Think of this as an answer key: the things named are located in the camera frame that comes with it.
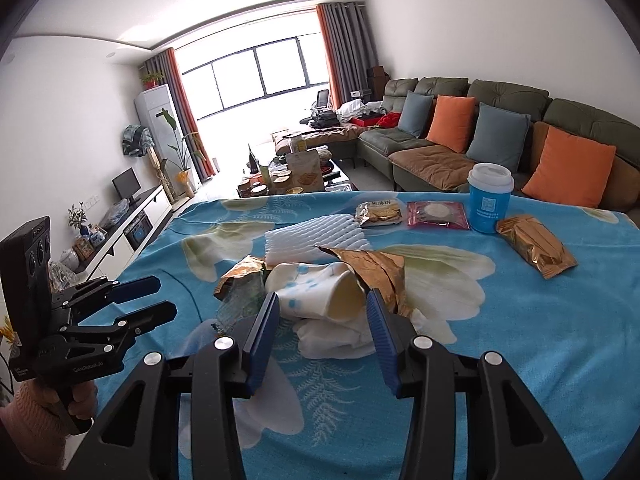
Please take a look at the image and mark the gold foil snack packet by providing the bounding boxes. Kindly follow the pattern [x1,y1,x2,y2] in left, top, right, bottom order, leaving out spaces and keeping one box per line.
[496,214,578,280]

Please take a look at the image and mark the right orange grey curtain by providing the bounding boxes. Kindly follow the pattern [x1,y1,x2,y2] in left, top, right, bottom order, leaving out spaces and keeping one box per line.
[316,2,378,107]

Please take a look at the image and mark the blue cushion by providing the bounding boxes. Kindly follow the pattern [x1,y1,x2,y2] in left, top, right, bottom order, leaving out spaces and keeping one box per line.
[466,103,532,174]
[398,91,434,138]

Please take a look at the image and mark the blue cup white lid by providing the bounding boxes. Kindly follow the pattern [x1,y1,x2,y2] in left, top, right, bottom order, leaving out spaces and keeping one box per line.
[468,162,514,234]

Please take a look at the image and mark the cluttered coffee table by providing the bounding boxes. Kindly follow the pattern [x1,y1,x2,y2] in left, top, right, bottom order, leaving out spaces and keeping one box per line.
[236,136,357,198]

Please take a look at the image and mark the covered standing fan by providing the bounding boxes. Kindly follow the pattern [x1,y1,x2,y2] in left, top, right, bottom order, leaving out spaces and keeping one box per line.
[122,125,154,158]

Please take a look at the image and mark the orange grey curtain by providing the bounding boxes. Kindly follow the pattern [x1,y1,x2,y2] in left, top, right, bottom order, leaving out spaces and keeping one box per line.
[316,2,378,107]
[139,48,216,183]

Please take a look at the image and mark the green sectional sofa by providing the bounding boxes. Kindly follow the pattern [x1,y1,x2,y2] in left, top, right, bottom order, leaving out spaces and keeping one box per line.
[357,77,639,218]

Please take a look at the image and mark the white polka dot paper cup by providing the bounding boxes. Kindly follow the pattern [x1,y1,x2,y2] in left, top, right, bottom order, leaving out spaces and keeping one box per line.
[265,262,366,323]

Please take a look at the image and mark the white tissue bag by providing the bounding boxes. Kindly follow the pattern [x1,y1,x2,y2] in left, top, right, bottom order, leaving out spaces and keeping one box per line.
[292,309,459,361]

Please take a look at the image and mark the blue cushion near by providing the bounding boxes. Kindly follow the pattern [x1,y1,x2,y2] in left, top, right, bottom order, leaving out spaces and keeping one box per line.
[466,103,532,174]

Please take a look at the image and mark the torn gold foil wrapper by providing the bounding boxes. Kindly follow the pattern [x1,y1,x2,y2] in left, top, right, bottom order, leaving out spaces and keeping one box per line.
[318,246,410,316]

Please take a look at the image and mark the small black monitor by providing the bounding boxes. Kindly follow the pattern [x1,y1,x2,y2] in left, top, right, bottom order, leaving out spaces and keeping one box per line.
[112,168,141,203]

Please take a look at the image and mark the white standing air conditioner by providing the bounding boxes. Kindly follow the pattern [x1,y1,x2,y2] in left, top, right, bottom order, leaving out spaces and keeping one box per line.
[134,84,184,196]

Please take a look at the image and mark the green clear plastic wrapper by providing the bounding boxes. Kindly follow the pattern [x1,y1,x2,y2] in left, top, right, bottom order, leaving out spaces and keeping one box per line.
[214,256,268,335]

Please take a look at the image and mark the pink snack packet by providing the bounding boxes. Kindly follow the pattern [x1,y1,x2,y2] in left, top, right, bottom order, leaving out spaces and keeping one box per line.
[407,200,470,230]

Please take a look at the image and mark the blue cushion far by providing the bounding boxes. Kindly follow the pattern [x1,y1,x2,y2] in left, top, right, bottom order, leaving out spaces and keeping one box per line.
[398,91,434,138]

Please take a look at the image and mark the white black tv cabinet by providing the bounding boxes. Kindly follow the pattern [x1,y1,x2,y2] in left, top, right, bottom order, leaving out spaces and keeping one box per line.
[74,185,172,281]

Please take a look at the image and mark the orange cushion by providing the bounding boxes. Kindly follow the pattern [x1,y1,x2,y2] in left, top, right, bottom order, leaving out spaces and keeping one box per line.
[522,122,616,207]
[426,96,476,153]

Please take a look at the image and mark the orange cushion far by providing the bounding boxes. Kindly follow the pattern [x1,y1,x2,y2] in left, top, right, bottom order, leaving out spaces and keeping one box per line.
[426,96,476,153]

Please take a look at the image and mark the tall green potted plant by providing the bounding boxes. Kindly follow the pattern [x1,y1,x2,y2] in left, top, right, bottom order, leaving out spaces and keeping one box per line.
[156,107,196,198]

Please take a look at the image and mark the person left hand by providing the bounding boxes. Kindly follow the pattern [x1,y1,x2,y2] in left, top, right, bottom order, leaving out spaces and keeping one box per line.
[21,379,98,419]

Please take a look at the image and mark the orange cushion near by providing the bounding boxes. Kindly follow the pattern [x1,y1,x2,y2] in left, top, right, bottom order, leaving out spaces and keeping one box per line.
[522,122,616,207]

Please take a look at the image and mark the pink sleeve left forearm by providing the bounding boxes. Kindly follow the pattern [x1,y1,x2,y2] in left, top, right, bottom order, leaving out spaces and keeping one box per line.
[1,385,67,470]

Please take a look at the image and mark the left orange grey curtain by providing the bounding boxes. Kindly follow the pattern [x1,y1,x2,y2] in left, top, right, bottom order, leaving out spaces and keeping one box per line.
[139,48,216,183]

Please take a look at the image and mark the clear cracker packet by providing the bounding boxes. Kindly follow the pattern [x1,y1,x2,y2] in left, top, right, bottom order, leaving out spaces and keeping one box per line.
[355,198,402,228]

